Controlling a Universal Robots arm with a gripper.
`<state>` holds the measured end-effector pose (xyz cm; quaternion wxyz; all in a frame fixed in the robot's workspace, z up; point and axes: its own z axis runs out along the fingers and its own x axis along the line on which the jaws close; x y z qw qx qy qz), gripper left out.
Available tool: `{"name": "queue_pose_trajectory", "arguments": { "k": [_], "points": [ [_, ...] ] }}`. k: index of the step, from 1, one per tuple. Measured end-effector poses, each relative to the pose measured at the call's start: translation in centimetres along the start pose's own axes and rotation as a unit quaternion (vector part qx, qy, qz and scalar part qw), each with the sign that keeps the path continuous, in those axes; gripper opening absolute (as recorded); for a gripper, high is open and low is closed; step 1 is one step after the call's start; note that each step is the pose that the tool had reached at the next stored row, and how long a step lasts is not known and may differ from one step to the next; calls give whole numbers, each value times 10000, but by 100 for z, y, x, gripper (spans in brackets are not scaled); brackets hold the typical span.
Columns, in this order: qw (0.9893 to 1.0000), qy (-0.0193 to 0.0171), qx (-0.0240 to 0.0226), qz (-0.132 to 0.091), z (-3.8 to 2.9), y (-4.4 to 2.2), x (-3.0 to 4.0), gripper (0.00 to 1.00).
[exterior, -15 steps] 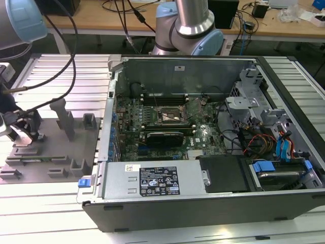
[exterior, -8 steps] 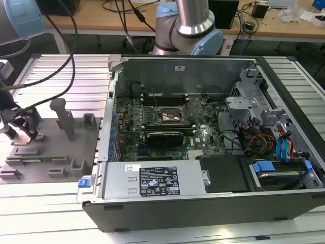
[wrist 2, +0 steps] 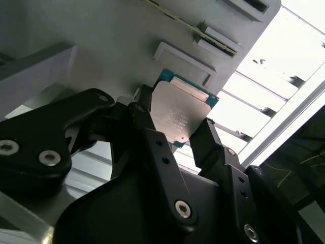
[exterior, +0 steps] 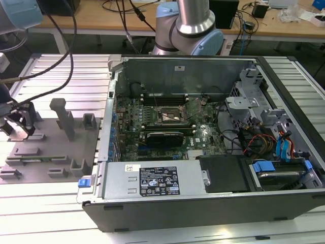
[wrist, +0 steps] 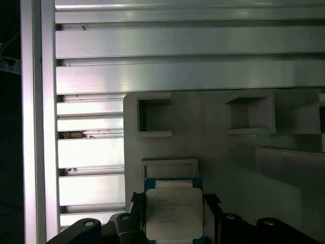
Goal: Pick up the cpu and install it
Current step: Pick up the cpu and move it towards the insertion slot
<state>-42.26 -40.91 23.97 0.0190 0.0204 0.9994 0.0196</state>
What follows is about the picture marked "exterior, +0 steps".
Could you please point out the white case sticker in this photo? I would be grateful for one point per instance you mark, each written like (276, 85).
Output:
(179, 68)

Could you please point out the CPU socket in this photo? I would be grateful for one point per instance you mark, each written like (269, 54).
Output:
(166, 111)

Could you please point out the round coin cell battery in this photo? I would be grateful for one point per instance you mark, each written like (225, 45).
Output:
(203, 102)

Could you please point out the hard disk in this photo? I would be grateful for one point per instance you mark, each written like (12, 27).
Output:
(276, 178)

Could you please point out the blue case latch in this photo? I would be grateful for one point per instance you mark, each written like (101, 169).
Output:
(84, 183)

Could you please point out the green motherboard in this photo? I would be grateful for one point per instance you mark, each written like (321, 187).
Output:
(210, 142)

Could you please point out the black monitor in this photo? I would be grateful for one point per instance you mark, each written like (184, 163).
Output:
(61, 6)

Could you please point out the silver chipset heatsink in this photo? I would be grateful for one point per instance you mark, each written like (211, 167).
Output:
(196, 154)

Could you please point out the white box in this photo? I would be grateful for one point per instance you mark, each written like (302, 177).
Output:
(319, 20)

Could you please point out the silver CPU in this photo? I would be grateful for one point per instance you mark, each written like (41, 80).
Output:
(18, 133)

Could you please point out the small black box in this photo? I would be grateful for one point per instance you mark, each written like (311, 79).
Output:
(260, 11)

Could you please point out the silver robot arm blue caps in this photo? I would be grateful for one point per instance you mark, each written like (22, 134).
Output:
(193, 23)

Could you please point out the grey metal disk bay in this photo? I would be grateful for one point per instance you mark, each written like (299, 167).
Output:
(241, 101)

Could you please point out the blue disk carrier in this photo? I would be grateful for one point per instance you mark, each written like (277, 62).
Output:
(264, 166)

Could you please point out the black RAM slot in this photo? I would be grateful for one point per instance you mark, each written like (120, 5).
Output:
(172, 94)
(189, 132)
(167, 124)
(172, 102)
(172, 97)
(167, 129)

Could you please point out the black graphics card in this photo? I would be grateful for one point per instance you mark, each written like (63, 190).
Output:
(165, 139)

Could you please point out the wooden desk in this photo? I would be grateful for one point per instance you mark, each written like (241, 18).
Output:
(101, 20)

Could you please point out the grey parts rack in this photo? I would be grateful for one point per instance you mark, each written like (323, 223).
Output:
(50, 152)

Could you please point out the grey power supply unit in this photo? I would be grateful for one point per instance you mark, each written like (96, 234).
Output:
(119, 178)

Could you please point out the black grey PC case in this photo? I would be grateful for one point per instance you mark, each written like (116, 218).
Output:
(203, 213)

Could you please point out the flat grey device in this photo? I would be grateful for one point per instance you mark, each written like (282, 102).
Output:
(283, 2)

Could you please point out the small black power adapter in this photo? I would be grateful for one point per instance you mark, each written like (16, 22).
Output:
(250, 26)

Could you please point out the black plastic shroud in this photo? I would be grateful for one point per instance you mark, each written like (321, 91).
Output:
(223, 172)

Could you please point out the blue box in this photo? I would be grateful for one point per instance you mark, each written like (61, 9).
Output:
(319, 4)

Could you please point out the clear plastic bag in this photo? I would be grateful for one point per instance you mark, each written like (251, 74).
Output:
(292, 14)

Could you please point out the large black box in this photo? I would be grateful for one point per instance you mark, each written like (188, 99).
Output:
(226, 15)

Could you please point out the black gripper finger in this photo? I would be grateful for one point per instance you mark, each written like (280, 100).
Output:
(30, 123)
(9, 125)

